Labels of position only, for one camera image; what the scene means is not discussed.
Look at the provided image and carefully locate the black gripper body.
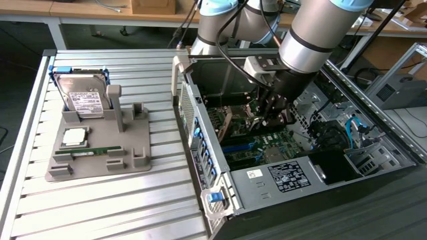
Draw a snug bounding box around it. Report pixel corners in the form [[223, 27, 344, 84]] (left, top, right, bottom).
[[264, 68, 320, 106]]

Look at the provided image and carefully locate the graphics card with black fan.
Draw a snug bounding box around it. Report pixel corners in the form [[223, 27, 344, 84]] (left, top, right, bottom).
[[217, 111, 292, 145]]

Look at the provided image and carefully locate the CPU socket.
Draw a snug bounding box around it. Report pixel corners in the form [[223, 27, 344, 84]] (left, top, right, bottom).
[[217, 105, 255, 126]]

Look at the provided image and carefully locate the green motherboard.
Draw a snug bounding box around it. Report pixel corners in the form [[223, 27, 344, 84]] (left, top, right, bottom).
[[204, 98, 305, 169]]

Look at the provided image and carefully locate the silver chipset heatsink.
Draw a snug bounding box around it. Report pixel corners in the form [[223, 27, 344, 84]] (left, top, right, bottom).
[[264, 147, 285, 161]]

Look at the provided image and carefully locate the blue expansion slot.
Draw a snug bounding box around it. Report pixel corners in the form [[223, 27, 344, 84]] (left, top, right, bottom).
[[221, 142, 256, 154]]

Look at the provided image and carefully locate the grey power supply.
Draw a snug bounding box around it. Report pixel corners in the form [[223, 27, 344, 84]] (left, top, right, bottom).
[[229, 156, 327, 210]]

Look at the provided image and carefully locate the open grey PC case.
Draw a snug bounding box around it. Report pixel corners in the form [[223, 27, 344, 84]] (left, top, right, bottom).
[[171, 49, 424, 240]]

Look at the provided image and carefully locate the metal disk bay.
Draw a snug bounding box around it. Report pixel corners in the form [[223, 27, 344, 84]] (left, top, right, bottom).
[[343, 144, 417, 177]]

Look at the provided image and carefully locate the grey computer tower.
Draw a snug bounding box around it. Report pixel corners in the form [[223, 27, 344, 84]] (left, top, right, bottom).
[[364, 73, 427, 111]]

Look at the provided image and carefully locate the black pole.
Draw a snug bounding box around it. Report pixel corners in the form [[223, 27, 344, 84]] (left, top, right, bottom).
[[339, 0, 409, 73]]

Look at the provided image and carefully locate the white power adapter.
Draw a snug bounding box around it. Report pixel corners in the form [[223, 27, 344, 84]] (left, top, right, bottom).
[[352, 16, 375, 28]]

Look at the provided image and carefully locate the blue case latch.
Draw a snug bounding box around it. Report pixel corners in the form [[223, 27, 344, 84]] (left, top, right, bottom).
[[205, 191, 224, 202]]

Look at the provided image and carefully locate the grey parts rack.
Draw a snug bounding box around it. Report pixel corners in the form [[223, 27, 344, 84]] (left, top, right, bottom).
[[44, 84, 153, 183]]

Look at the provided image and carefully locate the folded cardboard piece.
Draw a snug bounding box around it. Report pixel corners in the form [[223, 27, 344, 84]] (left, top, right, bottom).
[[401, 0, 427, 26]]

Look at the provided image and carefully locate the brown cardboard box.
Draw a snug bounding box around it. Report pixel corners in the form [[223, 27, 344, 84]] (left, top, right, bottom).
[[129, 0, 177, 15]]

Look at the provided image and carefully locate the silver hard disk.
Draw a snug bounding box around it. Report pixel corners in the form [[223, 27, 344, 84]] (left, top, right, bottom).
[[54, 73, 107, 120]]

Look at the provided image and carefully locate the green RAM stick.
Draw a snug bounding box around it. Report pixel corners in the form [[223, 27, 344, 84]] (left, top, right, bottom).
[[54, 146, 121, 157]]

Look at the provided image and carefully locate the silver CPU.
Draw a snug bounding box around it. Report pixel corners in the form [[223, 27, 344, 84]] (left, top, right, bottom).
[[61, 129, 89, 146]]

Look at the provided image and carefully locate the hard disk drive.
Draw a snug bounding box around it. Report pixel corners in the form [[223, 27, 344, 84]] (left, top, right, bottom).
[[48, 65, 112, 112]]

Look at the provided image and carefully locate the wooden desk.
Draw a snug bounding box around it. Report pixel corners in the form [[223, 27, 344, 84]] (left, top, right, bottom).
[[0, 0, 427, 50]]

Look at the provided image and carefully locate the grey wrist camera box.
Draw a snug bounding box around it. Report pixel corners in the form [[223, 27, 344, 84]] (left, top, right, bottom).
[[243, 55, 285, 85]]

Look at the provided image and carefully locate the blue wire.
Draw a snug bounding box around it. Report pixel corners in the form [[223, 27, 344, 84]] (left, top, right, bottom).
[[344, 116, 368, 151]]

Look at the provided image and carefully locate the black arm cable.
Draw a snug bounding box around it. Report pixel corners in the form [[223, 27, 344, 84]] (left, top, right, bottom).
[[215, 0, 284, 87]]

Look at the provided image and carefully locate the aluminium frame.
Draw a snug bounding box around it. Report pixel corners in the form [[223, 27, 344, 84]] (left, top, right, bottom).
[[363, 42, 427, 91]]

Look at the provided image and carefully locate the black hanging cable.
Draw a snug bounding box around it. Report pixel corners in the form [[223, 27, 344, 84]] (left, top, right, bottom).
[[164, 0, 201, 50]]

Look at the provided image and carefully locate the grey loose cable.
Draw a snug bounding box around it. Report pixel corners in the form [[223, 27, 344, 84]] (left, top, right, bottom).
[[92, 0, 129, 12]]

